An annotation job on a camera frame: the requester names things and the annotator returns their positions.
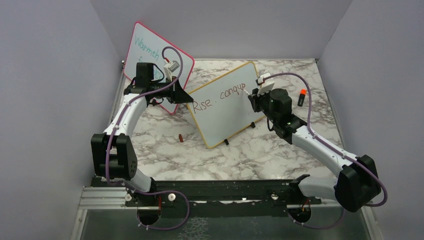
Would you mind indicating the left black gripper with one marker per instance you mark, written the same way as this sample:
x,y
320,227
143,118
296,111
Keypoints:
x,y
177,94

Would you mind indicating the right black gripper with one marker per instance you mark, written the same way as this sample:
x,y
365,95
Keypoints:
x,y
254,99

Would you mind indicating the yellow framed whiteboard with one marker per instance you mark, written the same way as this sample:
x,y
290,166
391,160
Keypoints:
x,y
245,73

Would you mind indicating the red marker cap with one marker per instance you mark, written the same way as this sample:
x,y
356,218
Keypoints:
x,y
181,138

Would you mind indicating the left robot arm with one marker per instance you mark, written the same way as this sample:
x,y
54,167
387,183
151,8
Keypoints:
x,y
113,154

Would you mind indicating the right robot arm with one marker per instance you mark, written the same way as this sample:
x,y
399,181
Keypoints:
x,y
356,179

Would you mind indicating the pink framed whiteboard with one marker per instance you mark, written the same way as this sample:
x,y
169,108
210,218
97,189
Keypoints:
x,y
146,46

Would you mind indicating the orange capped black marker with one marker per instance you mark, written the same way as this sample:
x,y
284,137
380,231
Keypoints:
x,y
301,97

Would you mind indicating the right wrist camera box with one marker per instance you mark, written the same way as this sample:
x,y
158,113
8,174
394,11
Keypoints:
x,y
264,86

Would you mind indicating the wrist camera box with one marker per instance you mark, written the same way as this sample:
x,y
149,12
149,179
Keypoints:
x,y
169,68
264,86

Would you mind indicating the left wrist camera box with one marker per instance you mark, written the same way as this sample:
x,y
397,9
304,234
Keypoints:
x,y
169,68

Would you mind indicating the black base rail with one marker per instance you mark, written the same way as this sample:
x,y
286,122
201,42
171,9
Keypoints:
x,y
214,199

